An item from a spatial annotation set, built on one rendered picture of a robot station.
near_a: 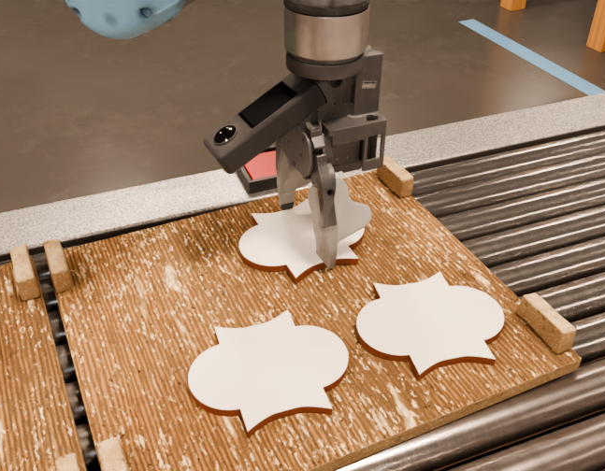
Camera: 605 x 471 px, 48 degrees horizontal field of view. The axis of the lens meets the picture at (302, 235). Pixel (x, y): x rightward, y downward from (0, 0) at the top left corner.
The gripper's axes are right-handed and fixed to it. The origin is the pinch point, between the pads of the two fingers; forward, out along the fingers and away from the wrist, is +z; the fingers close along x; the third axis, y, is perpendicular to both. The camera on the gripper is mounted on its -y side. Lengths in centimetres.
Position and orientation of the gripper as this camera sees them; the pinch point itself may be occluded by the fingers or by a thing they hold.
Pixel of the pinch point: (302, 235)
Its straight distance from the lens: 73.1
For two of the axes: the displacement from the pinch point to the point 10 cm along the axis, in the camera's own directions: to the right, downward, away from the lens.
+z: -0.1, 8.1, 5.8
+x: -4.1, -5.3, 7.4
